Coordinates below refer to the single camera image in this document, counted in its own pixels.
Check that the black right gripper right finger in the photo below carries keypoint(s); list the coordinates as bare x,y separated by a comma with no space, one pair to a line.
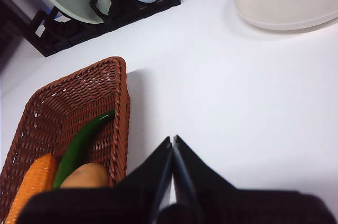
251,208

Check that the green cucumber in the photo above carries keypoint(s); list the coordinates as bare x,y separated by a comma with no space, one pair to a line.
79,142

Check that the tan potato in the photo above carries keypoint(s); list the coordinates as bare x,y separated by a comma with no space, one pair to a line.
84,176

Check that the brown wicker basket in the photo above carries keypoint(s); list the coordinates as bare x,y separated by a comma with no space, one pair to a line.
66,97

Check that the black metal shelf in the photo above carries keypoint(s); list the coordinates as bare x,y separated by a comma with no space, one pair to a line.
6,36

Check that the black plate rack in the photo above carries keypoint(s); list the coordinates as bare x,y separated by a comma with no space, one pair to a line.
118,15

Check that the orange corn cob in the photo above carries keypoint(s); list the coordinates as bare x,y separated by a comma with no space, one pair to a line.
34,181

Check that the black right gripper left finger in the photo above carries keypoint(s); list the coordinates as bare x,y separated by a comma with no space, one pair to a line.
105,205

